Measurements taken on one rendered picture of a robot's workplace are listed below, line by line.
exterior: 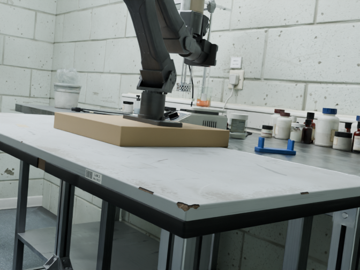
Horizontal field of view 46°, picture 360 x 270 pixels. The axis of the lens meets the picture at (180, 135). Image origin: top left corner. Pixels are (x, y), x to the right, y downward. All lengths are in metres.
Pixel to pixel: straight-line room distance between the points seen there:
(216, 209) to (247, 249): 1.49
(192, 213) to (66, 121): 0.69
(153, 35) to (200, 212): 0.63
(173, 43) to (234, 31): 0.94
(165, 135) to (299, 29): 1.00
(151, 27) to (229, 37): 1.07
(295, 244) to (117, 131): 0.46
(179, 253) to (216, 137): 0.60
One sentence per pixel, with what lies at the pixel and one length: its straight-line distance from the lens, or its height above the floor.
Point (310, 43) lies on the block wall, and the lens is 1.78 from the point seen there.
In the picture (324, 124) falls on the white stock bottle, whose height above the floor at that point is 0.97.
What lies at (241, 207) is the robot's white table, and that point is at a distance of 0.52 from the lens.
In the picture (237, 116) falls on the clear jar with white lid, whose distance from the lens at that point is 1.38.
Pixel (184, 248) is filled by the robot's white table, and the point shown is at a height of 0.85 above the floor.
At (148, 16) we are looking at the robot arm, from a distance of 1.02.
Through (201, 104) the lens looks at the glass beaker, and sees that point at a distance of 1.37.
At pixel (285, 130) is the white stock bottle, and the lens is 1.61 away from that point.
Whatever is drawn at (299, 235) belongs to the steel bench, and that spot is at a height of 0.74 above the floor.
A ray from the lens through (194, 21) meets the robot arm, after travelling 1.23.
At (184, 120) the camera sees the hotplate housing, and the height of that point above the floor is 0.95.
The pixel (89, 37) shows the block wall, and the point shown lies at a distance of 3.16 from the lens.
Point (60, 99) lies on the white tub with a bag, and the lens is 2.22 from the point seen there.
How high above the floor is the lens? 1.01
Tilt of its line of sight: 5 degrees down
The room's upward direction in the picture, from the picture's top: 6 degrees clockwise
